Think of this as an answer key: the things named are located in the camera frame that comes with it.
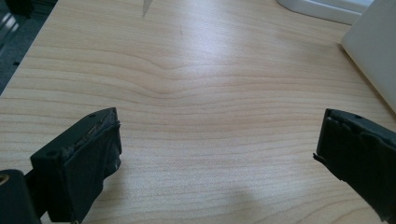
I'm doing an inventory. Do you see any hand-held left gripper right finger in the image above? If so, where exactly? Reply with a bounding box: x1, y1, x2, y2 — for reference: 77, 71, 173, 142
313, 107, 396, 224

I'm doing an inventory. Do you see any white tray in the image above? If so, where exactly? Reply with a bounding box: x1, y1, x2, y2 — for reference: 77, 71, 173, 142
275, 0, 375, 26

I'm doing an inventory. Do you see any white box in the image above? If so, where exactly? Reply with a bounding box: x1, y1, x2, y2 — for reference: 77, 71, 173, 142
340, 0, 396, 114

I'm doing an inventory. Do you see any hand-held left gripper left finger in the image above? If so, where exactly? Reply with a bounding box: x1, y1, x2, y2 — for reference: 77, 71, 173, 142
30, 106, 123, 224

